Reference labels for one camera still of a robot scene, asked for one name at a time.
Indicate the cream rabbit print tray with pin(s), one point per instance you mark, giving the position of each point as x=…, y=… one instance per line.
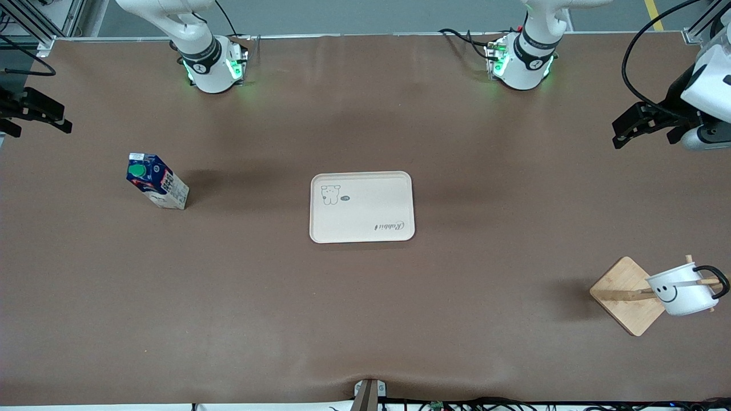
x=365, y=208

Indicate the metal table edge clamp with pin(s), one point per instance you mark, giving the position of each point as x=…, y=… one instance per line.
x=368, y=395

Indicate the wooden cup hanging rack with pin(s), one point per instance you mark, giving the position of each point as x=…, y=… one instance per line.
x=622, y=285

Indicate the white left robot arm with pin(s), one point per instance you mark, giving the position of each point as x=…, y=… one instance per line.
x=528, y=68

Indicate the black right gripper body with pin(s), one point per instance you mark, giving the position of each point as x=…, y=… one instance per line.
x=12, y=102

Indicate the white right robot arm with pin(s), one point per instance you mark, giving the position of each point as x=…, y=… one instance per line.
x=208, y=68

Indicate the blue milk carton green cap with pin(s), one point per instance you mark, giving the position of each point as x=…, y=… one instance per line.
x=160, y=185

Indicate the small green circuit board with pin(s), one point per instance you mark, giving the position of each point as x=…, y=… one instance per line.
x=437, y=406

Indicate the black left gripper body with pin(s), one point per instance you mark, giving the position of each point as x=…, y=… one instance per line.
x=678, y=95

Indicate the aluminium frame profile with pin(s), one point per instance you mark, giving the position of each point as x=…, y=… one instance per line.
x=34, y=23
x=705, y=25

